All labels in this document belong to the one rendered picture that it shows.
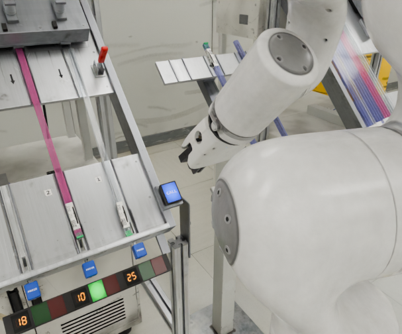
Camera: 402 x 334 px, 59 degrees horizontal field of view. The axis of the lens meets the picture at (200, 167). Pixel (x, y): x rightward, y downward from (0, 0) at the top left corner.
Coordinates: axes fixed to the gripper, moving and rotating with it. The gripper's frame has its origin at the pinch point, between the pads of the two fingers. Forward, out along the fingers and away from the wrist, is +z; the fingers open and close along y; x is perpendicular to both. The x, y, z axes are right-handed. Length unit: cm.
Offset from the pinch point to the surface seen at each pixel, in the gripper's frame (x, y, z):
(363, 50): 32, 98, 20
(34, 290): -9.8, -32.3, 20.3
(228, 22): 79, 74, 54
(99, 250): -6.9, -18.8, 19.3
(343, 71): 24, 80, 19
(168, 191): 0.2, -0.7, 17.0
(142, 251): -10.0, -10.3, 20.3
